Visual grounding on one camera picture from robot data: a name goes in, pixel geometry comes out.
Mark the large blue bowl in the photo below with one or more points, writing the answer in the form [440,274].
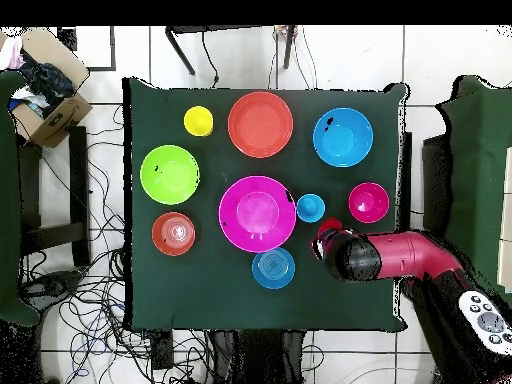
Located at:
[343,136]

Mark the beige board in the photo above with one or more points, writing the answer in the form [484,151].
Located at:
[506,220]

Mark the yellow cup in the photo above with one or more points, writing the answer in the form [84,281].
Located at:
[198,120]

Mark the cardboard box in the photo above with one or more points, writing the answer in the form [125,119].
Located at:
[60,120]

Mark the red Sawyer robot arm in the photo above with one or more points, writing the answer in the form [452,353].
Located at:
[408,254]

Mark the small blue bowl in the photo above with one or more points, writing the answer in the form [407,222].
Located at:
[273,268]

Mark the large orange bowl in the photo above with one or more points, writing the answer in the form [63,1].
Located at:
[260,124]

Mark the green cloth covered table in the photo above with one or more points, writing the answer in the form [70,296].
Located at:
[8,200]
[476,180]

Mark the small crimson bowl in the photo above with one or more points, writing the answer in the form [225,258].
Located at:
[368,202]

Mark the blue cup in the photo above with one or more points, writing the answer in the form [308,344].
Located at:
[310,208]

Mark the small orange bowl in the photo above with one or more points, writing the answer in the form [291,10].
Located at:
[173,234]

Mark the black metal table frame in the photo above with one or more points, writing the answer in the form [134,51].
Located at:
[180,50]

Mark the black bench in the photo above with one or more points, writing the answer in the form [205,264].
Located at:
[80,192]

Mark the large pink bowl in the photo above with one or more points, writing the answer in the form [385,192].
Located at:
[256,212]

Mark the red cup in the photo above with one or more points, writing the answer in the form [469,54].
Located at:
[328,224]

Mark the dark clothes bundle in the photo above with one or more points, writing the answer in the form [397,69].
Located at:
[48,84]

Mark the dark green tablecloth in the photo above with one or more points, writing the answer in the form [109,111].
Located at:
[180,288]

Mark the black box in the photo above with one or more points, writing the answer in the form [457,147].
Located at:
[436,180]

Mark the black pedestal leg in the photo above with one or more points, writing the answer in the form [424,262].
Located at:
[52,286]

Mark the green bowl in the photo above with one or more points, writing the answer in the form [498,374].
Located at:
[170,174]

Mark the black power strip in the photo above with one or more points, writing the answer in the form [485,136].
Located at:
[162,352]

